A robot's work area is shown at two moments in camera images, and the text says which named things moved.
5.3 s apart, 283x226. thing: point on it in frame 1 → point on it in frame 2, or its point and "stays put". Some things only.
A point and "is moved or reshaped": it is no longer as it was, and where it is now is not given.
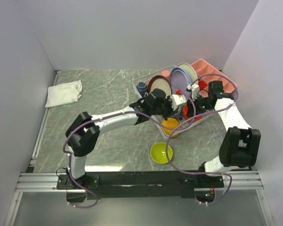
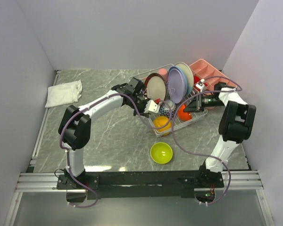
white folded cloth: [64, 93] stays put
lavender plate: [179, 81] is moved or reshaped
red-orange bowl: [185, 114] is moved or reshaped
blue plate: [178, 68] is moved or reshaped
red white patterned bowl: [178, 115] is moved or reshaped
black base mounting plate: [145, 184] stays put
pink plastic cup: [166, 74] is moved or reshaped
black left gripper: [168, 100] → [141, 112]
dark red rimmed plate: [160, 82] is moved or reshaped
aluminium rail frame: [30, 180] stays put
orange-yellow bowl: [172, 123] is moved or reshaped
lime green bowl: [158, 153] stays put
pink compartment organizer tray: [207, 73] stays put
